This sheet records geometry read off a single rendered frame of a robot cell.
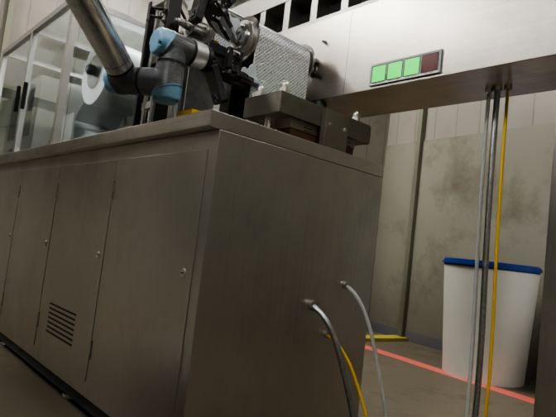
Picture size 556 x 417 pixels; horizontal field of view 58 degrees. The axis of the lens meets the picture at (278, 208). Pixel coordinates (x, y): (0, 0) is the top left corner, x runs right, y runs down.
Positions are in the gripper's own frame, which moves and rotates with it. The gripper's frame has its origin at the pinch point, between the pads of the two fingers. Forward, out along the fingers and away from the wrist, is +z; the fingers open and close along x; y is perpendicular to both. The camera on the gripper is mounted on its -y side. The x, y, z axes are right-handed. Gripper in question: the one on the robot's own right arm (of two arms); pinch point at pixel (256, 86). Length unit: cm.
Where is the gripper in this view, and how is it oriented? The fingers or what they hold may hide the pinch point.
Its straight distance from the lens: 160.9
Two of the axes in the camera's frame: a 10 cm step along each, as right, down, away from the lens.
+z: 7.3, 1.4, 6.7
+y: 1.2, -9.9, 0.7
